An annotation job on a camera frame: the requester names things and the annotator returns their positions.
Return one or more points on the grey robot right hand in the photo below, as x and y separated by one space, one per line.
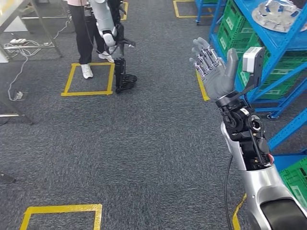
218 82

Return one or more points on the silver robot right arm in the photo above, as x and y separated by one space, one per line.
261 190

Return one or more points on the white humanoid robot arm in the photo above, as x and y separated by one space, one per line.
103 16

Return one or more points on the yellow floor tape strip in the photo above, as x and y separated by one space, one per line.
203 87

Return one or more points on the yellow floor tape outline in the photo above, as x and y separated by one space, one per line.
68 79
176 9
26 214
125 12

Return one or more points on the grey plastic wheel hubcap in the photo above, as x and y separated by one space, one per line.
275 16

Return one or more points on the black stand leg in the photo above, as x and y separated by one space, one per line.
122 76

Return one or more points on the person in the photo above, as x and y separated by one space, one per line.
82 31

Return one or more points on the white power strip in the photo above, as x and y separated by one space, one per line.
17 41

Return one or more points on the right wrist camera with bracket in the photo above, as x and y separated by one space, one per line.
252 58

